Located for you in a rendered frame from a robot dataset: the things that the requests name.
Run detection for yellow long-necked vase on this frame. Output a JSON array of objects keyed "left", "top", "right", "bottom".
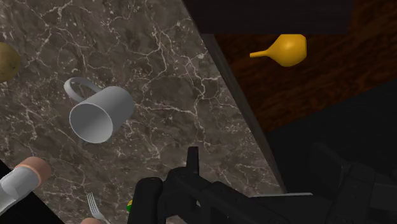
[{"left": 249, "top": 34, "right": 308, "bottom": 67}]

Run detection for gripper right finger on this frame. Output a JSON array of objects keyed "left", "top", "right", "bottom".
[{"left": 309, "top": 143, "right": 397, "bottom": 224}]

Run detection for silver fork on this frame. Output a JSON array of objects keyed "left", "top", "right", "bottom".
[{"left": 85, "top": 192, "right": 111, "bottom": 224}]

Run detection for grey bottle with brown cork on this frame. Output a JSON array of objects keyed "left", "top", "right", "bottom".
[{"left": 0, "top": 156, "right": 52, "bottom": 216}]

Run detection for brown potato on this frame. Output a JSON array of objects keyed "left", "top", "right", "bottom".
[{"left": 0, "top": 42, "right": 21, "bottom": 83}]

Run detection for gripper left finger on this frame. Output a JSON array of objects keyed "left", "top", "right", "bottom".
[{"left": 127, "top": 146, "right": 218, "bottom": 224}]

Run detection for grey mug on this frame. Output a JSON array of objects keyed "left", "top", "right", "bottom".
[{"left": 63, "top": 77, "right": 135, "bottom": 144}]

